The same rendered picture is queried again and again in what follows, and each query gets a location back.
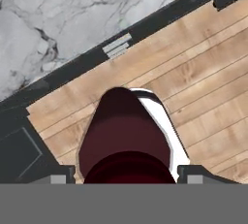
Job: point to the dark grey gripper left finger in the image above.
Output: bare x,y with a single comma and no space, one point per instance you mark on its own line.
70,173

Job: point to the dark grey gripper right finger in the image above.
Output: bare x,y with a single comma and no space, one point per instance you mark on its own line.
182,173

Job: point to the dark red wine bottle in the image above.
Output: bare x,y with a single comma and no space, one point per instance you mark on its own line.
124,131

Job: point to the dark grey cabinet door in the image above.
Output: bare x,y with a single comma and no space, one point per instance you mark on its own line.
19,147

